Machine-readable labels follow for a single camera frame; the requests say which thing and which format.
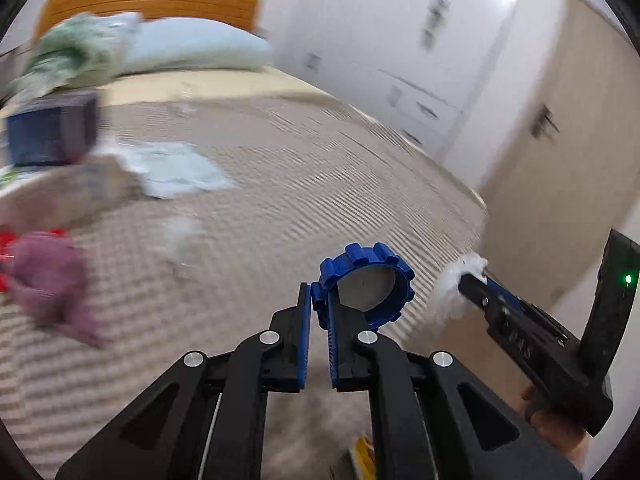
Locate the red snack packet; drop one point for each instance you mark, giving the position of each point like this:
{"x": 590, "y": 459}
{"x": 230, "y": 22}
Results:
{"x": 4, "y": 252}

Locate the white tissue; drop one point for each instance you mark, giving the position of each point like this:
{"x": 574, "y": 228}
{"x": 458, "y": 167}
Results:
{"x": 450, "y": 290}

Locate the white wardrobe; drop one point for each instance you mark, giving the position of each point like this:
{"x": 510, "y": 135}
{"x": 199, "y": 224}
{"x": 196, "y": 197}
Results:
{"x": 375, "y": 35}

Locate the cream mattress sheet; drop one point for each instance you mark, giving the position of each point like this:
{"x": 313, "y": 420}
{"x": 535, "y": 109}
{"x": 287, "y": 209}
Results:
{"x": 225, "y": 85}

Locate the clear plastic bag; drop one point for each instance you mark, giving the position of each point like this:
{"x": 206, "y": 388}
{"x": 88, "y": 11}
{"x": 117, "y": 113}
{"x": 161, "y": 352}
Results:
{"x": 175, "y": 170}

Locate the green floral blanket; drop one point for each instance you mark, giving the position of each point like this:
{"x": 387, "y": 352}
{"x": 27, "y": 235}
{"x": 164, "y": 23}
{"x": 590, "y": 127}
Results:
{"x": 75, "y": 55}

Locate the person's right hand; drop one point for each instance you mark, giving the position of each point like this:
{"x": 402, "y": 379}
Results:
{"x": 555, "y": 435}

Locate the yellow snack packet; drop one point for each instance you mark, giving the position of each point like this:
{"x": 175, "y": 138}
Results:
{"x": 362, "y": 460}

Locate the purple cloth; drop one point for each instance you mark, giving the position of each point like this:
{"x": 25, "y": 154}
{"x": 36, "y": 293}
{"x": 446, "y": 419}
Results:
{"x": 50, "y": 275}

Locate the light blue pillow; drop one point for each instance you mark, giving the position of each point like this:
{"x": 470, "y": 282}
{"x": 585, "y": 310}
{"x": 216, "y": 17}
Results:
{"x": 200, "y": 47}

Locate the dark blue box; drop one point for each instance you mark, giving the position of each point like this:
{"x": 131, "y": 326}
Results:
{"x": 50, "y": 130}

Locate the hanging wardrobe ornament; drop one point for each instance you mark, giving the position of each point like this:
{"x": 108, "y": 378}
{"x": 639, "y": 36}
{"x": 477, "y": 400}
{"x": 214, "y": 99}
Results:
{"x": 437, "y": 15}

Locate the light wooden door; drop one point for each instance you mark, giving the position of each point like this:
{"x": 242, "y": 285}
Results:
{"x": 550, "y": 200}

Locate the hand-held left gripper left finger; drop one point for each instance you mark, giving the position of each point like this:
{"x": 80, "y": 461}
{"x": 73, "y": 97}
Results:
{"x": 303, "y": 340}

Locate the brown checkered cloth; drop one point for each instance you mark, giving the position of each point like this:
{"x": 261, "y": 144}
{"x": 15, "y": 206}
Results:
{"x": 300, "y": 185}

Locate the small clear plastic wrapper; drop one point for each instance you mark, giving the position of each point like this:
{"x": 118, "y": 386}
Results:
{"x": 180, "y": 232}

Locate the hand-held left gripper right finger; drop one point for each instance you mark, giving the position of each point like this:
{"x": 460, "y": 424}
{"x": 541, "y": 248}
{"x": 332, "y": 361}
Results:
{"x": 336, "y": 360}

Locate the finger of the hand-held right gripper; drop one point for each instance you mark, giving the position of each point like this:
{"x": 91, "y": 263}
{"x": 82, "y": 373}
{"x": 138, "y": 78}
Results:
{"x": 505, "y": 325}
{"x": 530, "y": 310}

